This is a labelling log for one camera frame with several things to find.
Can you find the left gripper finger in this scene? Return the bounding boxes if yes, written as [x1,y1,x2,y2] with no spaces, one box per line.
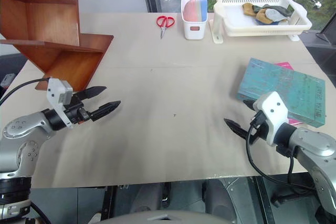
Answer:
[74,86,107,102]
[90,100,122,123]

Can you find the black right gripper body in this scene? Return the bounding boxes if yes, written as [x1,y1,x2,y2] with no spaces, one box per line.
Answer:
[246,110,270,146]

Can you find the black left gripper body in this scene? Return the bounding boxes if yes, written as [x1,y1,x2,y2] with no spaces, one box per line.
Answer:
[64,93,93,128]

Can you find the teal hardcover book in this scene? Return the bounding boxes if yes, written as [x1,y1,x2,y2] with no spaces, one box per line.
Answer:
[235,57,327,129]

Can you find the pink booklet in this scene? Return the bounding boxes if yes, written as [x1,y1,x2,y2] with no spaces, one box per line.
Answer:
[274,61,303,127]

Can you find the wooden shelf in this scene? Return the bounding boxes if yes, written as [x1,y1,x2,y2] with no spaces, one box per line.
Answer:
[0,0,114,92]

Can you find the small grey device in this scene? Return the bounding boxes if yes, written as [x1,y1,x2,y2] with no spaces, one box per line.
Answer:
[0,73,16,89]

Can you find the white slotted plastic basket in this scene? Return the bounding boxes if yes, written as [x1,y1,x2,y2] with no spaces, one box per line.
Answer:
[213,0,313,44]

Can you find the white narrow plastic bin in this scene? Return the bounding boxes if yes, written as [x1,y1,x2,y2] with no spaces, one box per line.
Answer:
[181,0,209,41]

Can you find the grey cloth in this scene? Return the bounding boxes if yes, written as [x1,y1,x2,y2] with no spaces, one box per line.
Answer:
[264,8,289,23]

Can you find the mustard brown cloth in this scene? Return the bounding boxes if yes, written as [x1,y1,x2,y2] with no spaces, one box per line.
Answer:
[241,3,274,25]

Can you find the black monitor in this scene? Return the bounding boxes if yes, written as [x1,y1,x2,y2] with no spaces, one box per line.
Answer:
[301,17,336,61]

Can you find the dark green cloth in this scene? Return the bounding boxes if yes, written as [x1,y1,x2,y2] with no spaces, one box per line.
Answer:
[258,4,295,19]

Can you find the blue plastic plate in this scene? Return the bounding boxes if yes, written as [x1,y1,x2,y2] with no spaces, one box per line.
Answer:
[200,0,208,22]

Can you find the pink plastic plate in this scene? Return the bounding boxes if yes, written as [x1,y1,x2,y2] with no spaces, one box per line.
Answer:
[183,0,203,22]

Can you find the grey robot torso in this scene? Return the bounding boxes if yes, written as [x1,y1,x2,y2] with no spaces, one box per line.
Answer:
[98,209,238,224]

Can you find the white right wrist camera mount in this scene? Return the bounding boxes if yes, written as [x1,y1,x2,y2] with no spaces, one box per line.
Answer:
[252,91,290,147]

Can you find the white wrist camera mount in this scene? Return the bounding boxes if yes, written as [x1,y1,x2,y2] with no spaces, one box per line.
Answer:
[252,91,290,147]
[46,77,74,130]

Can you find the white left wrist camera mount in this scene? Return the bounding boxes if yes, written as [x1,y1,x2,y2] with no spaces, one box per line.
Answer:
[46,77,74,130]

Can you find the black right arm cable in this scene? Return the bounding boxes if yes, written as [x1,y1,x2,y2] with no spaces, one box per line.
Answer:
[245,123,324,207]

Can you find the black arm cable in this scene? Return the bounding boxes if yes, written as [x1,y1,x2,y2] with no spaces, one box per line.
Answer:
[0,77,51,107]
[245,123,324,207]

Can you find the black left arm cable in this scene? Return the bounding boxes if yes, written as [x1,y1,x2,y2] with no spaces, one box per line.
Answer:
[0,77,51,107]

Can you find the red handled scissors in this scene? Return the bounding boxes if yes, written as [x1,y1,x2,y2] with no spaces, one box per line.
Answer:
[156,15,175,40]

